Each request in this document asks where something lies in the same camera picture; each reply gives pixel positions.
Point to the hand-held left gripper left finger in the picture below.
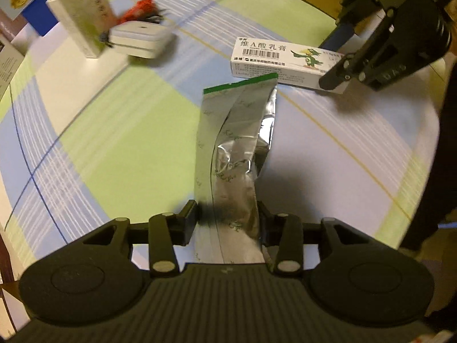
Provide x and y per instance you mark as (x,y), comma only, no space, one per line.
(191,221)

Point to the desktop with plaid tablecloth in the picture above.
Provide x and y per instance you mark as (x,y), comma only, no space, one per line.
(125,132)

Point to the white green medicine box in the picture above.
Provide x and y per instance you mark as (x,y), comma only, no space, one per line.
(82,10)

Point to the white rounded case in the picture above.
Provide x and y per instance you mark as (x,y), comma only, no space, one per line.
(139,37)

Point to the silver foil bag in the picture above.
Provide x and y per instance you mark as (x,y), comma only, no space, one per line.
(232,132)

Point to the white photo product box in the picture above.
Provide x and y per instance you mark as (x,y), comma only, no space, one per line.
(7,64)

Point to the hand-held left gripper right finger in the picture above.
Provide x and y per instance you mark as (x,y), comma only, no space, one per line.
(266,228)

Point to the white parrot ointment box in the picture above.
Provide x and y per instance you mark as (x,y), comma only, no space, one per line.
(267,60)

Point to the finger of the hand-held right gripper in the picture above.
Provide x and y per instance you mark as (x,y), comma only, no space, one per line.
(357,68)
(344,34)

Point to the red packet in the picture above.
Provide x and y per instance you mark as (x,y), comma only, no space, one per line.
(141,9)

